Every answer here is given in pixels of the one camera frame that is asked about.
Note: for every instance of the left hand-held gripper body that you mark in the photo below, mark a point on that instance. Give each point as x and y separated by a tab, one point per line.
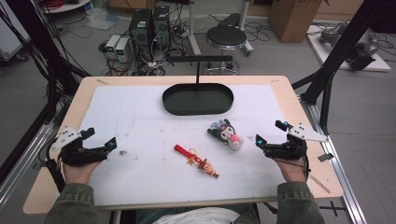
77	154

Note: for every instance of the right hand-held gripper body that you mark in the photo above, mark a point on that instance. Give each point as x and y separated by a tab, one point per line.
285	151

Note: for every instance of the black tray stand with bar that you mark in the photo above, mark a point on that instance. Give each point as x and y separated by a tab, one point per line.
197	104

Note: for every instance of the person's left hand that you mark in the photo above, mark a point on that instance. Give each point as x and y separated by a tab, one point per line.
77	174

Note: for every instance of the person's right hand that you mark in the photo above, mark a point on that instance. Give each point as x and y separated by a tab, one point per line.
292	171

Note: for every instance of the black tape piece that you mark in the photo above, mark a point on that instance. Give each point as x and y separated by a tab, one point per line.
325	157

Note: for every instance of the white table mat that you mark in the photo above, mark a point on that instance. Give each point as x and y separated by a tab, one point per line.
149	124

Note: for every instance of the white floor board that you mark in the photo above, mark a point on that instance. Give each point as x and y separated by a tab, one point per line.
320	51

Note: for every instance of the white power supply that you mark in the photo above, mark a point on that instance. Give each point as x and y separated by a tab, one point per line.
112	45
122	49

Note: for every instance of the white garment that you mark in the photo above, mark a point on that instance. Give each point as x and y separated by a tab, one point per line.
199	216

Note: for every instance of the black round stool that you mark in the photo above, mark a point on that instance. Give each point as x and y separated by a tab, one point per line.
226	36

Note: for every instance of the large cardboard box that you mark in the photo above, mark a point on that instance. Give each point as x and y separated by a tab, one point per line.
292	18

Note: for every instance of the grey device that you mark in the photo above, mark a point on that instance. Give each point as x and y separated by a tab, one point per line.
361	49

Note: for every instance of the black computer tower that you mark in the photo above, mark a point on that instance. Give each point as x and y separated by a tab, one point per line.
141	32
161	25

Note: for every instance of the white desk leg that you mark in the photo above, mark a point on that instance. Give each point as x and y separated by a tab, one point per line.
246	18
193	31

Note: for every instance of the clear plastic bag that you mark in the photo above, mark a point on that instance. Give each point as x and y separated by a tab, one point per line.
101	18

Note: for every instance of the brown cardboard box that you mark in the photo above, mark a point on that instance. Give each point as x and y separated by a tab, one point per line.
130	3

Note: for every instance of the aluminium rail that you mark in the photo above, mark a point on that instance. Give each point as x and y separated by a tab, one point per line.
348	189
25	158

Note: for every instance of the black metal frame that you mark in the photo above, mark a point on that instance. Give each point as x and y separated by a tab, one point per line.
31	31
339	46

